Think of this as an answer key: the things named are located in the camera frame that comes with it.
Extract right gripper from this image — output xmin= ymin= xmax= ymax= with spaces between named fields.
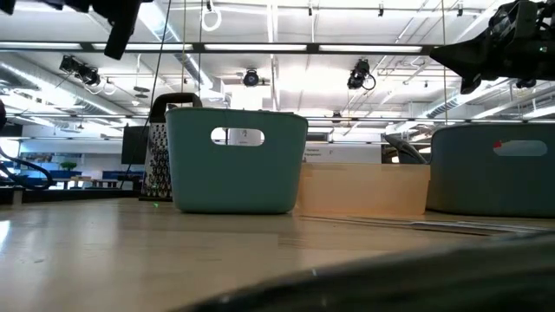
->
xmin=428 ymin=25 xmax=555 ymax=95

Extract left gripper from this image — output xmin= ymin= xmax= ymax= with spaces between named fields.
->
xmin=42 ymin=0 xmax=144 ymax=61

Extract black plastic ladle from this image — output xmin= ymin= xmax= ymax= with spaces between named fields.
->
xmin=382 ymin=133 xmax=430 ymax=165

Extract black monitor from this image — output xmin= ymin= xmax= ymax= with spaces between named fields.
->
xmin=121 ymin=125 xmax=151 ymax=166

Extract dark teal plastic bin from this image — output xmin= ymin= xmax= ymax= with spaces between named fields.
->
xmin=426 ymin=123 xmax=555 ymax=218

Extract LED light bar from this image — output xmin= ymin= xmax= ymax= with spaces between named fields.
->
xmin=0 ymin=41 xmax=434 ymax=55

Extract orange translucent plastic bin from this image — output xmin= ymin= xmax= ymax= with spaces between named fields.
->
xmin=294 ymin=162 xmax=432 ymax=218

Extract light teal plastic bin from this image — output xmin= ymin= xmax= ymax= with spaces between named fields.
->
xmin=164 ymin=107 xmax=309 ymax=215

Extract thin vertical wire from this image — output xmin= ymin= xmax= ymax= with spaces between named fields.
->
xmin=441 ymin=0 xmax=448 ymax=127

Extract thin black hanging cable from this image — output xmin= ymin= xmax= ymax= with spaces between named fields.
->
xmin=119 ymin=0 xmax=173 ymax=190

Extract black ceiling-mounted camera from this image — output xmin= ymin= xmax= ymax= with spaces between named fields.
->
xmin=59 ymin=55 xmax=101 ymax=87
xmin=242 ymin=68 xmax=261 ymax=88
xmin=346 ymin=59 xmax=376 ymax=91

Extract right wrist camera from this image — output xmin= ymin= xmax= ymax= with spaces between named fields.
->
xmin=489 ymin=0 xmax=555 ymax=42

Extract white cable loop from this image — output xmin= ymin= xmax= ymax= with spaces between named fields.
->
xmin=201 ymin=0 xmax=223 ymax=33

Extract metal box grater black handle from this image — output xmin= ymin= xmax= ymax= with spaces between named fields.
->
xmin=138 ymin=92 xmax=204 ymax=203

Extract white wall sign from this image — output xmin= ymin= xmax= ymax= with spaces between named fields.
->
xmin=303 ymin=142 xmax=382 ymax=165

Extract thick black cable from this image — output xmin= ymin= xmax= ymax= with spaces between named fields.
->
xmin=0 ymin=146 xmax=56 ymax=192

